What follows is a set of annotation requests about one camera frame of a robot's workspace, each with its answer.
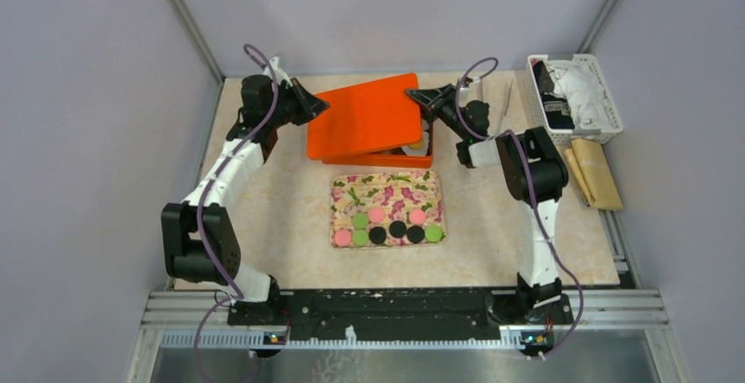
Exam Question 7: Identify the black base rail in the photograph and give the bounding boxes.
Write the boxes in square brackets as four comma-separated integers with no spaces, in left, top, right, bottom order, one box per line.
[228,286,574,342]

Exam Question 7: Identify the pink cookie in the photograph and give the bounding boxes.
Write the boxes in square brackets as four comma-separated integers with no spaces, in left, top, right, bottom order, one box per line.
[332,229,353,248]
[367,207,387,224]
[408,209,427,226]

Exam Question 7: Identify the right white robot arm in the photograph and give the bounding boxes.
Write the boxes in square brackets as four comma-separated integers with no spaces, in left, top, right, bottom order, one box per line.
[405,84,569,323]

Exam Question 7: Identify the floral tray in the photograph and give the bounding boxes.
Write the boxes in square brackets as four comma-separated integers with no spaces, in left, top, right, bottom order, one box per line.
[329,170,448,250]

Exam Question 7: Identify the pink cookie middle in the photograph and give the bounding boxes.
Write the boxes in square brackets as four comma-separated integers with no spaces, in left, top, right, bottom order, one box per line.
[367,207,387,224]

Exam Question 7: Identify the black cookie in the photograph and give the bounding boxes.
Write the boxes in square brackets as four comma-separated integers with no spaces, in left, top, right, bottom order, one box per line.
[388,220,408,239]
[368,226,387,245]
[406,226,425,244]

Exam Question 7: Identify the purple cable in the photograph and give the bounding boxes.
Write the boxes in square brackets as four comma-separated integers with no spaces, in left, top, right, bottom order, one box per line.
[454,56,585,361]
[192,43,280,383]

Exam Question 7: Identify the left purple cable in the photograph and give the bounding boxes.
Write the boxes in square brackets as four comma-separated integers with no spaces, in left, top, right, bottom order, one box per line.
[192,43,280,383]

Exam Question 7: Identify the white cloth in basket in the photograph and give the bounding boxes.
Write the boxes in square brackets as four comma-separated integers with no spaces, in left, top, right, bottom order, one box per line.
[546,60,611,130]

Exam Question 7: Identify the black cookie left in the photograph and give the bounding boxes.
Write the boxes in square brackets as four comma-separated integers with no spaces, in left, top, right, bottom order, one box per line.
[368,226,387,245]

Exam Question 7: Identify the black cookie right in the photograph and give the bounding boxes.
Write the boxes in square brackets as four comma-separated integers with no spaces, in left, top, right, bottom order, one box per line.
[406,226,425,244]

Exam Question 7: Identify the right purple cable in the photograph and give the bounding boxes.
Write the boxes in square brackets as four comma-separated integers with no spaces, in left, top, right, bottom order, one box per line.
[454,56,585,361]

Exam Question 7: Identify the green cookie bottom left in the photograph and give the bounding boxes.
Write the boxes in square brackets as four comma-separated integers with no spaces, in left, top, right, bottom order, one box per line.
[351,229,370,248]

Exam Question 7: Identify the orange cookie box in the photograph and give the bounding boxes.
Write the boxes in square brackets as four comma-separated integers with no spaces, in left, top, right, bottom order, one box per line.
[322,121,434,170]

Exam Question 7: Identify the white plastic basket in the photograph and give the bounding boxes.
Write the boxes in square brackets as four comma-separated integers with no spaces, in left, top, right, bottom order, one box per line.
[524,54,623,144]

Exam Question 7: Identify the green cookie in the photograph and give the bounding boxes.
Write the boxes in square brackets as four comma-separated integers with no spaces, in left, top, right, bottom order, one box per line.
[351,213,370,230]
[351,229,370,248]
[424,224,445,243]

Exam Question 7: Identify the green cookie bottom right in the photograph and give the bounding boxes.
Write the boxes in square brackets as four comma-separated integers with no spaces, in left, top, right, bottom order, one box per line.
[424,224,445,243]

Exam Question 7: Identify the pink cookie right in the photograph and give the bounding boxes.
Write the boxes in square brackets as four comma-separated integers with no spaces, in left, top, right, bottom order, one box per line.
[408,209,427,226]

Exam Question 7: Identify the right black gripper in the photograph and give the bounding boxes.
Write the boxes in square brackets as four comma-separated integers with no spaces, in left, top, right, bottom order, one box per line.
[405,84,470,141]

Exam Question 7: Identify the tan paper bag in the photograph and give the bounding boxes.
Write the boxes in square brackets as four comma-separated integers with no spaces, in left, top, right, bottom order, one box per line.
[564,139,624,212]

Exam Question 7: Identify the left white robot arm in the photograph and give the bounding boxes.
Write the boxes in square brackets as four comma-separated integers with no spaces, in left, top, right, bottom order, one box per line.
[161,55,329,325]

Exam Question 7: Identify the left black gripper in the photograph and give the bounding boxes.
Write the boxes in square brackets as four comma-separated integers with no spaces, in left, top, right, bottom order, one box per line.
[266,76,329,127]

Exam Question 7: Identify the orange box lid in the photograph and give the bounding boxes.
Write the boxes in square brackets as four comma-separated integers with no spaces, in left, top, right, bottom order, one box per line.
[307,73,423,161]

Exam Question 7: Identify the black cookie middle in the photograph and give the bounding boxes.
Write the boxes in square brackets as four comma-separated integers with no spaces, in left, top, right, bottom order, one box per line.
[388,220,408,239]

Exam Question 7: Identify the green cookie middle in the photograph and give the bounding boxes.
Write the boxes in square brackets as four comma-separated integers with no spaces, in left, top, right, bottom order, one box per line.
[351,213,370,230]

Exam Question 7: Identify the pink cookie bottom left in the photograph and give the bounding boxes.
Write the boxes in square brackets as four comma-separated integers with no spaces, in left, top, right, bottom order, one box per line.
[332,229,353,248]

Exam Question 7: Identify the black item in basket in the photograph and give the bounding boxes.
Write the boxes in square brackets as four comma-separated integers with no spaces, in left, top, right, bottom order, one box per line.
[532,61,575,130]

